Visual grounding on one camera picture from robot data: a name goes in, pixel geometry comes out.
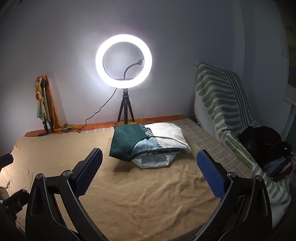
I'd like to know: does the green striped white pillow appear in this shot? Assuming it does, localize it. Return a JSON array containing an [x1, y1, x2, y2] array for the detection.
[[194, 62, 292, 226]]

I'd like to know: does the folded white garment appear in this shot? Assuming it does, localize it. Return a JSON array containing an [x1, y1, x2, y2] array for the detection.
[[132, 152, 177, 169]]

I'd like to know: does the black ring light cable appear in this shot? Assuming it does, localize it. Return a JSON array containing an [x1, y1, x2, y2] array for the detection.
[[77, 87, 118, 134]]

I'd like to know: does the green white tree print shirt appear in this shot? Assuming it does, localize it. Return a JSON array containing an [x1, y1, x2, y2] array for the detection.
[[109, 123, 191, 162]]

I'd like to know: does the black mini tripod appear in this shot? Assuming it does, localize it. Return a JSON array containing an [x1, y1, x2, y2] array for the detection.
[[117, 88, 135, 125]]

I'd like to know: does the white ring light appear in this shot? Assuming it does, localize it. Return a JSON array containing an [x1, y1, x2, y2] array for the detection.
[[95, 34, 152, 89]]

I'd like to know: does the pile of dark clothes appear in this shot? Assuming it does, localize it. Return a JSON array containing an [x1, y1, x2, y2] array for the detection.
[[238, 126, 295, 182]]

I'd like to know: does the beige towel blanket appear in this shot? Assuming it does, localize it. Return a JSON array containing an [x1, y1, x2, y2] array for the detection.
[[1, 130, 219, 240]]

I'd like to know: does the orange patterned scarf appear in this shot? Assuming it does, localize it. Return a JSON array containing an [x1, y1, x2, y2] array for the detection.
[[35, 75, 78, 135]]

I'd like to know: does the folded silver tripod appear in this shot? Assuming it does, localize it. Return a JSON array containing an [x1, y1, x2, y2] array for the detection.
[[41, 78, 54, 133]]

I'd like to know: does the orange patterned bed sheet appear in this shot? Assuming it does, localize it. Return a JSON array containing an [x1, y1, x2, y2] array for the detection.
[[24, 115, 186, 137]]

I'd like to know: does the checked beige bed cover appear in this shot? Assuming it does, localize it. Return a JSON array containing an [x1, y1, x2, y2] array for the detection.
[[92, 117, 255, 179]]

